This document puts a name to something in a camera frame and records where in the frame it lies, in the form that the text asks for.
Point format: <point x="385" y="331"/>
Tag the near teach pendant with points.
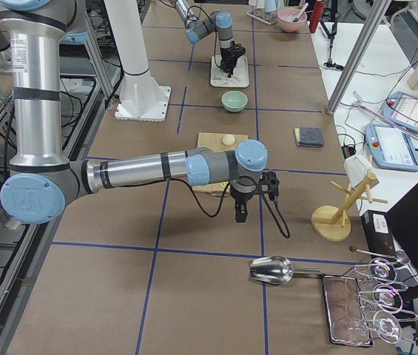
<point x="391" y="148"/>

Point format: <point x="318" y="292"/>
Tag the wine glass middle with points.
<point x="386" y="298"/>

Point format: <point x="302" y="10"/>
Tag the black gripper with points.
<point x="227" y="59"/>
<point x="240" y="196"/>

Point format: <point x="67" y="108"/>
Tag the wooden mug tree stand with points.
<point x="331" y="222"/>

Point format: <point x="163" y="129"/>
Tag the teach pendant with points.
<point x="391" y="148"/>
<point x="402" y="109"/>

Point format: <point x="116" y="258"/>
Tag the far teach pendant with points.
<point x="402" y="109"/>

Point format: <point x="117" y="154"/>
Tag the pink bowl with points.
<point x="289" y="20"/>

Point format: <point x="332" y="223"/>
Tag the grey folded cloth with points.
<point x="308" y="137"/>

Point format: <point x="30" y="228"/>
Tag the wine glass near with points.
<point x="358" y="332"/>

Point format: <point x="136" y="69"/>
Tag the aluminium frame post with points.
<point x="361" y="45"/>

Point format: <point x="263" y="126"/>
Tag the metal scoop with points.
<point x="278" y="270"/>

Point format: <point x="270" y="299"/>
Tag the white paper cup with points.
<point x="356" y="167"/>

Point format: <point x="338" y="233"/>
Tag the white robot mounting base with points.
<point x="140" y="98"/>

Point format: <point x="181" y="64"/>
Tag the red bottle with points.
<point x="316" y="15"/>

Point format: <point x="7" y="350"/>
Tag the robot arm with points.
<point x="43" y="181"/>
<point x="199" y="24"/>

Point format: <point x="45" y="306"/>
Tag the dark rectangular tray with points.
<point x="341" y="301"/>

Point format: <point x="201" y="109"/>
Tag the wine glass far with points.
<point x="381" y="271"/>

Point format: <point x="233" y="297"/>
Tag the wine glass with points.
<point x="381" y="271"/>
<point x="358" y="332"/>
<point x="386" y="298"/>

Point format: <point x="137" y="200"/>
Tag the white steamed bun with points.
<point x="228" y="140"/>

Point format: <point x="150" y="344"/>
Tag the white bear tray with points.
<point x="239" y="78"/>

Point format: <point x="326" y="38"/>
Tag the bamboo cutting board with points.
<point x="214" y="142"/>

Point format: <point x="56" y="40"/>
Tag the light green bowl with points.
<point x="234" y="101"/>

